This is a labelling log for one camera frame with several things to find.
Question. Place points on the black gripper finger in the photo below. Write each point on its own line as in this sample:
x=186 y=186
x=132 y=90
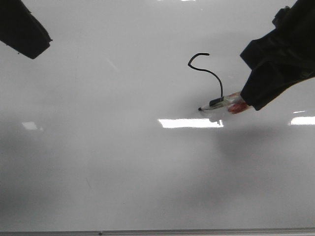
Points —
x=20 y=30

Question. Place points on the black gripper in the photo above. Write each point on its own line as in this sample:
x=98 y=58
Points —
x=283 y=57

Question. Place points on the black whiteboard marker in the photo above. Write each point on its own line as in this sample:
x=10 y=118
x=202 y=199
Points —
x=233 y=102

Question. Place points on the white whiteboard with aluminium frame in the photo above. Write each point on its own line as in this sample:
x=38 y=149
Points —
x=102 y=131

